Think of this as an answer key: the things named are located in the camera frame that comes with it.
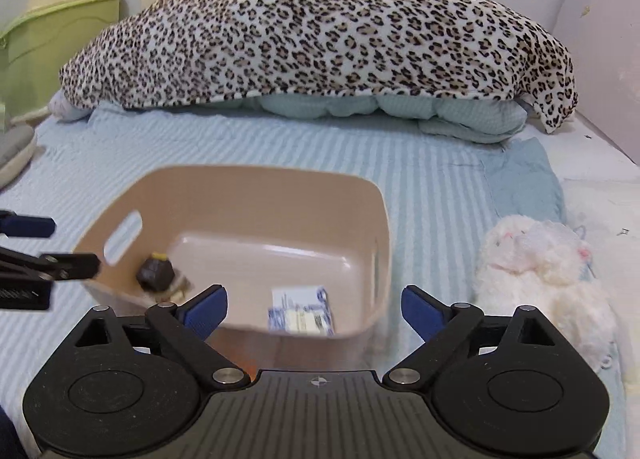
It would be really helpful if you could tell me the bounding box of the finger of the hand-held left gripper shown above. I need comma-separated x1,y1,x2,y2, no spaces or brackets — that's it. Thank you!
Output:
0,210,56,239
0,245,102,311

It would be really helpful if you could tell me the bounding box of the light blue cloth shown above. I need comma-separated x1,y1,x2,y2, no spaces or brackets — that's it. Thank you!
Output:
482,137,567,223

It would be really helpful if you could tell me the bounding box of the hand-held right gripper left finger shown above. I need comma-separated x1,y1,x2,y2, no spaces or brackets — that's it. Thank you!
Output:
75,284,252,385

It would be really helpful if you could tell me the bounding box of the light blue striped bedsheet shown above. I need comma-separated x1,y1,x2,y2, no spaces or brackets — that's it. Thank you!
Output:
0,105,632,459

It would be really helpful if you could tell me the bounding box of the white plush toy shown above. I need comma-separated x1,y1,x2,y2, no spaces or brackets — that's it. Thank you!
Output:
472,214,621,371

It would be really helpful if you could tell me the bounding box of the green plastic storage cabinet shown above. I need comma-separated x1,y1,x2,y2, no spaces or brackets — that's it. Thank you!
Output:
0,0,124,126

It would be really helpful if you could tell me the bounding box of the blue and white packet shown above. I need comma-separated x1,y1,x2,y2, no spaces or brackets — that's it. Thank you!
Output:
266,285,337,338

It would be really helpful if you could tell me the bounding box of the dark bottle with yellow cap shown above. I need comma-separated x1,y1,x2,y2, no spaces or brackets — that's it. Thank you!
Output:
136,252,176,294

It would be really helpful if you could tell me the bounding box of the light green quilt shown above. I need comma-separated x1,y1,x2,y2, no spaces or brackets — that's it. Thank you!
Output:
49,88,530,145

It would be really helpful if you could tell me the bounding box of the leopard print blanket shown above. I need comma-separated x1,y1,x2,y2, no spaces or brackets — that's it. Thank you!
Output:
59,0,579,134

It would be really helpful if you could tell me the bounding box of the beige plastic basket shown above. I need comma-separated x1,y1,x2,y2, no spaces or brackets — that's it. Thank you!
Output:
73,165,392,371

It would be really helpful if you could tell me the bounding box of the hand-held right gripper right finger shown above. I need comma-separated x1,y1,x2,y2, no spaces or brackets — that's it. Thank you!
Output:
382,284,568,386

